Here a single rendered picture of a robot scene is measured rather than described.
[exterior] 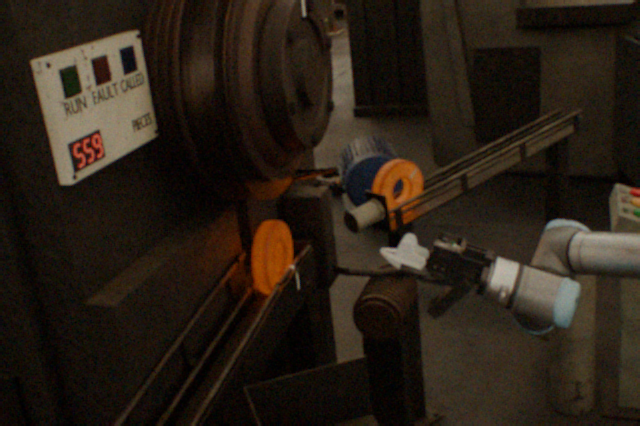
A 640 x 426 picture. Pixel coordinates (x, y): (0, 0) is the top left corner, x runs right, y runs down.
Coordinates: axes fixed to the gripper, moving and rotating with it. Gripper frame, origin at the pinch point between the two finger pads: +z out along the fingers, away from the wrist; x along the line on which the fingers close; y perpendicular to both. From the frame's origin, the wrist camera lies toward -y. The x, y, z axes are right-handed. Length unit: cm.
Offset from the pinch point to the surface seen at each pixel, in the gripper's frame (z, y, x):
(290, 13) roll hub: 26, 43, 7
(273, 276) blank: 20.5, -9.8, 5.2
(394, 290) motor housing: -1.0, -23.0, -28.0
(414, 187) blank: 3, -6, -53
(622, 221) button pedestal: -48, 0, -56
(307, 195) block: 23.2, -2.0, -20.1
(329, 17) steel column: 244, -136, -842
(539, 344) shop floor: -46, -64, -95
